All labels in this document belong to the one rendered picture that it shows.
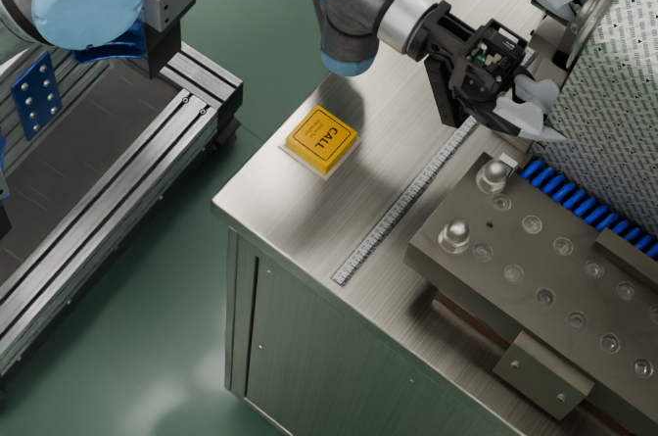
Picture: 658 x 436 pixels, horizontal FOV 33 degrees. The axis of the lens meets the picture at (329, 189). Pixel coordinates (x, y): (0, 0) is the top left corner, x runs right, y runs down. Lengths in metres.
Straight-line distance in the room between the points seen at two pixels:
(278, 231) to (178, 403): 0.91
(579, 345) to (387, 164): 0.37
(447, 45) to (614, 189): 0.26
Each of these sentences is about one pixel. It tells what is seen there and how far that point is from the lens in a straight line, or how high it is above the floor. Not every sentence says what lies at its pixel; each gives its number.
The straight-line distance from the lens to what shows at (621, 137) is 1.27.
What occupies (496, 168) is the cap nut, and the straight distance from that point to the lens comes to 1.31.
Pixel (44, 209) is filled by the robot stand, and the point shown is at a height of 0.21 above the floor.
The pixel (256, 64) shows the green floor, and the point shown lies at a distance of 2.62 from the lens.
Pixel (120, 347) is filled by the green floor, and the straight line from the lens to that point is 2.32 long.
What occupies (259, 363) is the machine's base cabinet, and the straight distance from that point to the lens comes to 1.89.
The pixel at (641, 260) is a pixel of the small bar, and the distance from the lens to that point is 1.34.
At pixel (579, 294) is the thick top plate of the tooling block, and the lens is 1.32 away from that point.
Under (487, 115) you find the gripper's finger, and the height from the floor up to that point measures 1.10.
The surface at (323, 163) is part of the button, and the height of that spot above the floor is 0.92.
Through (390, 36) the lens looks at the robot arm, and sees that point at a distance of 1.32.
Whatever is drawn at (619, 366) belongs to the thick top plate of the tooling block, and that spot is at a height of 1.03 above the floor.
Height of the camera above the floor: 2.20
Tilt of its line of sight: 63 degrees down
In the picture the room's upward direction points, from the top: 12 degrees clockwise
